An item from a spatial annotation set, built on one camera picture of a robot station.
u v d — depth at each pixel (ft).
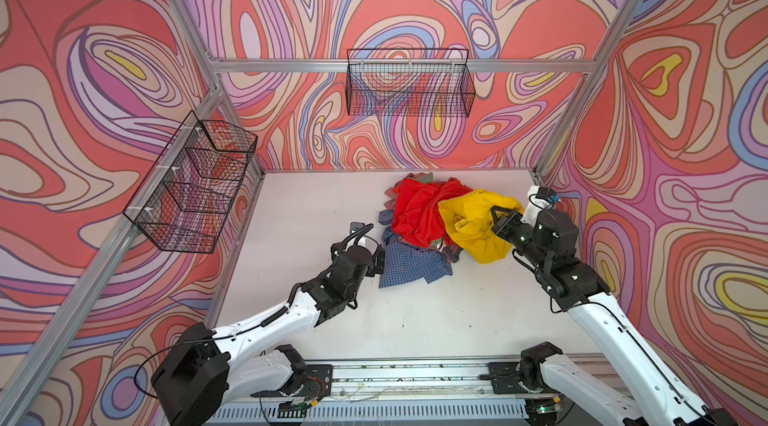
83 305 1.67
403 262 2.98
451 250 3.14
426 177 3.73
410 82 3.16
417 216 2.96
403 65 2.90
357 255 2.02
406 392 2.37
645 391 1.33
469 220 2.42
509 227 2.09
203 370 1.31
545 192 2.02
